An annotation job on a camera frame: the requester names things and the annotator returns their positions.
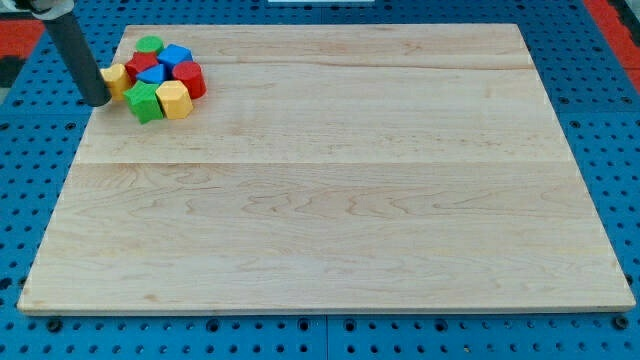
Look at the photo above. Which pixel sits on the blue cube block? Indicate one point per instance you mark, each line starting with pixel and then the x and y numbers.
pixel 173 54

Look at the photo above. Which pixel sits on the light wooden board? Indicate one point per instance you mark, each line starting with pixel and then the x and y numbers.
pixel 331 169

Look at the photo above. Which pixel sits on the red cylinder block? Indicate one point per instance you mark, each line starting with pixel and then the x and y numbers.
pixel 190 73

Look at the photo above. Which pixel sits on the yellow hexagon block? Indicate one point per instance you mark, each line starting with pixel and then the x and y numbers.
pixel 174 99

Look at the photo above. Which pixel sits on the blue triangle block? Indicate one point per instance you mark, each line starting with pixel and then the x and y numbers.
pixel 156 74

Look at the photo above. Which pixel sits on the green star block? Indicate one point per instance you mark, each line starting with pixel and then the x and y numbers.
pixel 143 103

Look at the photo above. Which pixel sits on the red star block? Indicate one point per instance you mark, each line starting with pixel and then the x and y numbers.
pixel 140 62

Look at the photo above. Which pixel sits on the green round cylinder block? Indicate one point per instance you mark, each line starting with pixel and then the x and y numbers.
pixel 149 44

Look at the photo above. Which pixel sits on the yellow pentagon block left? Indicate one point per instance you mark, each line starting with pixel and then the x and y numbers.
pixel 117 80

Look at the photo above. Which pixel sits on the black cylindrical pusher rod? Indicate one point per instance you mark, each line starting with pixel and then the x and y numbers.
pixel 66 34

